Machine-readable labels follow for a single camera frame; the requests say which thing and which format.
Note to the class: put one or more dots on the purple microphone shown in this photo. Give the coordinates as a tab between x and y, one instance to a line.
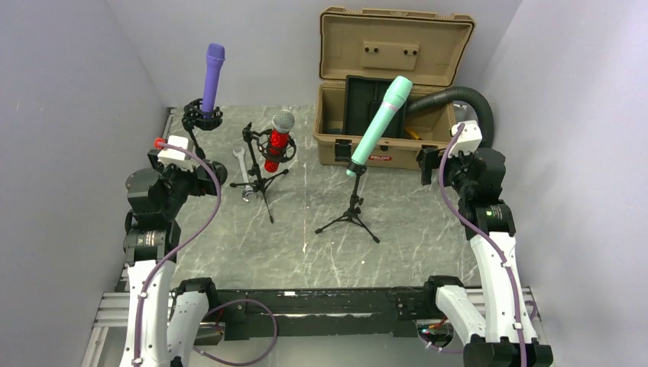
215	58

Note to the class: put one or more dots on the tan plastic case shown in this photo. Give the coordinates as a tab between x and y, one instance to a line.
379	62

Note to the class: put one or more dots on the small black tripod stand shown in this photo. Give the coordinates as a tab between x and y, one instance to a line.
352	214

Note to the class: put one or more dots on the silver wrench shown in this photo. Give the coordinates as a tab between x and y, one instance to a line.
244	172

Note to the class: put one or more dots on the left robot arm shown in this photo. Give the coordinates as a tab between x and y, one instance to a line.
163	322

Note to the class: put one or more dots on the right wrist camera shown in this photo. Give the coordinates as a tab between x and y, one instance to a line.
469	138

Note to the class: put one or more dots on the black tray insert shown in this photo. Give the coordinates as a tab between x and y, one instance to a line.
363	98

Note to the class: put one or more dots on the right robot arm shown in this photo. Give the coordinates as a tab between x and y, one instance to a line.
503	334

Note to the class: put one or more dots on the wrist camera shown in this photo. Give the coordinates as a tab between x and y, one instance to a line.
167	156
469	138

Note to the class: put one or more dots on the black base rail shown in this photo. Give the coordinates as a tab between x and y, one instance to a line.
393	311

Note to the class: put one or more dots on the black shock mount tripod stand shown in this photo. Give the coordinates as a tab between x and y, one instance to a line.
260	142

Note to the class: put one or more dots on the red glitter microphone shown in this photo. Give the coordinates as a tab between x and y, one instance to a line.
282	122

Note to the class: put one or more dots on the yellow tool in case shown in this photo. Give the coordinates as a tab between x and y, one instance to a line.
412	134

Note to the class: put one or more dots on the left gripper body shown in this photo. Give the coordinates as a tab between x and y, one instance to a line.
200	186

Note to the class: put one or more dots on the teal microphone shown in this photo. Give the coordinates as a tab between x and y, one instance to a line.
380	124

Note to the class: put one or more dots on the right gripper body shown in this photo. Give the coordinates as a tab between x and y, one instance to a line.
455	168

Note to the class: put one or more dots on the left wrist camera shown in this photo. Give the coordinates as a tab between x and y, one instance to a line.
167	156

